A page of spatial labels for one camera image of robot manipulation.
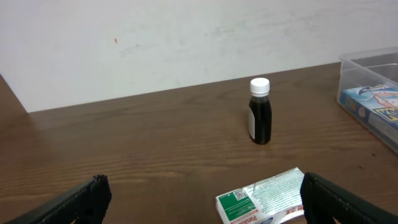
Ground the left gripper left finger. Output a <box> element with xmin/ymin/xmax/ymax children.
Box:
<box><xmin>6</xmin><ymin>175</ymin><xmax>112</xmax><ymax>224</ymax></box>

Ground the clear plastic container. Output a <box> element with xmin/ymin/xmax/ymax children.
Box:
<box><xmin>337</xmin><ymin>47</ymin><xmax>397</xmax><ymax>152</ymax></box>

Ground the dark bottle white cap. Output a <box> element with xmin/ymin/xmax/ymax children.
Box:
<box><xmin>248</xmin><ymin>78</ymin><xmax>272</xmax><ymax>145</ymax></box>

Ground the blue Kool Fever box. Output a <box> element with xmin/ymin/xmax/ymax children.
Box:
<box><xmin>338</xmin><ymin>84</ymin><xmax>397</xmax><ymax>129</ymax></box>

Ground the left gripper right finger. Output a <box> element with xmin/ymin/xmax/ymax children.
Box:
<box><xmin>300</xmin><ymin>172</ymin><xmax>397</xmax><ymax>224</ymax></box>

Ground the green white medicine box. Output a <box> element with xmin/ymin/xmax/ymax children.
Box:
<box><xmin>216</xmin><ymin>167</ymin><xmax>304</xmax><ymax>224</ymax></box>

